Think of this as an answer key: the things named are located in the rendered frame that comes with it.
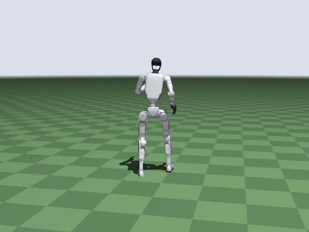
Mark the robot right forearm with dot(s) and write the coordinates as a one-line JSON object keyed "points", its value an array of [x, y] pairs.
{"points": [[172, 101]]}

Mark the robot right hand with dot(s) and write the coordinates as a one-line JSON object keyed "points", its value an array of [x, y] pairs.
{"points": [[174, 109]]}

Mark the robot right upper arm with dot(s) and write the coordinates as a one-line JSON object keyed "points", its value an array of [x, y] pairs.
{"points": [[168, 82]]}

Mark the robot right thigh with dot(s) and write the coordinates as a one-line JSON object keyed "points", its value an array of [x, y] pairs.
{"points": [[163, 115]]}

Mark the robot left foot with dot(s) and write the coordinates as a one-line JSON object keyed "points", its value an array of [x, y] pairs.
{"points": [[141, 173]]}

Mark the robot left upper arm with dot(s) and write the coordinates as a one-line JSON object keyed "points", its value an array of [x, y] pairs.
{"points": [[139, 84]]}

